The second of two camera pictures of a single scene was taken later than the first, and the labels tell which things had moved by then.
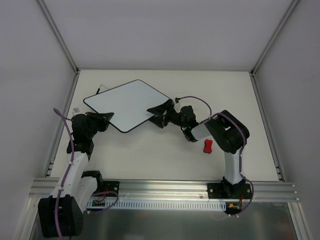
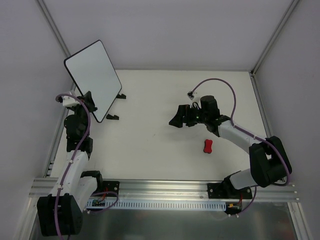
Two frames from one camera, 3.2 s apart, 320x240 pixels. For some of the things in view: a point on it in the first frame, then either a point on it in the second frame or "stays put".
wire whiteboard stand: [98, 90] → [115, 117]
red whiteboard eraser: [208, 146] stays put
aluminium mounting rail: [42, 187] stays put
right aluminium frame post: [274, 36] stays put
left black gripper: [97, 121] → [88, 102]
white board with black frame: [129, 102] → [92, 71]
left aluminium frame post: [58, 35] stays put
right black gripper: [165, 115] → [188, 116]
